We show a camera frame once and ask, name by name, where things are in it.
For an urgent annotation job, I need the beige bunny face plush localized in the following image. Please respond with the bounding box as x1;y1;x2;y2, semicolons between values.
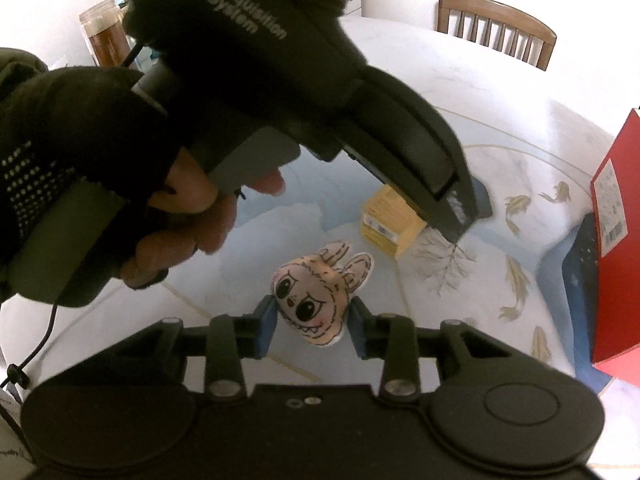
270;240;374;347

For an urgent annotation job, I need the yellow small box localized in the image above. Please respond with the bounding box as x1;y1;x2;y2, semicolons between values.
360;185;426;259

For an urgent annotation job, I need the left hand black glove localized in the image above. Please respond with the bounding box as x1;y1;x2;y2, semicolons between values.
0;46;288;304

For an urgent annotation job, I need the brown glass jar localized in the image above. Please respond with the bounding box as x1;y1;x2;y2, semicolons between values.
78;0;130;67

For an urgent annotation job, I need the wooden chair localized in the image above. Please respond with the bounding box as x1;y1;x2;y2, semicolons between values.
436;0;558;72

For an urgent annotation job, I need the red white cardboard box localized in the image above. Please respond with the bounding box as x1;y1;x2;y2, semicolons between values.
591;108;640;386

